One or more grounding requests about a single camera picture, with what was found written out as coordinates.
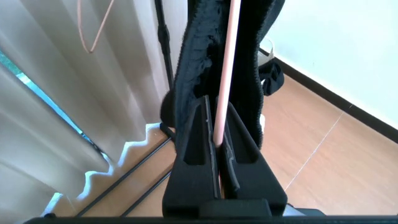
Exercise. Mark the white laundry basket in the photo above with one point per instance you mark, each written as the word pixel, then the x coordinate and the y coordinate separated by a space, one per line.
pixel 267 53

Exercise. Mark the black garment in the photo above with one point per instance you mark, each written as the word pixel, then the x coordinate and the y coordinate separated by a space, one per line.
pixel 192 62
pixel 272 77

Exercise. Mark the black clothes rack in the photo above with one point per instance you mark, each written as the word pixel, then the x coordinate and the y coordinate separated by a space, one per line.
pixel 164 40

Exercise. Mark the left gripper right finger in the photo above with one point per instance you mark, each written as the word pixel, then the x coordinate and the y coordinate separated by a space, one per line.
pixel 255 186

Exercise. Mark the pink clothes hanger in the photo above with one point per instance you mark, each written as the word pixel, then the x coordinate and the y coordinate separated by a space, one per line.
pixel 80 25
pixel 228 62

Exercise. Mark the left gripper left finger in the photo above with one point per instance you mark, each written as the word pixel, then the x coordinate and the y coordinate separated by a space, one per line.
pixel 189 186

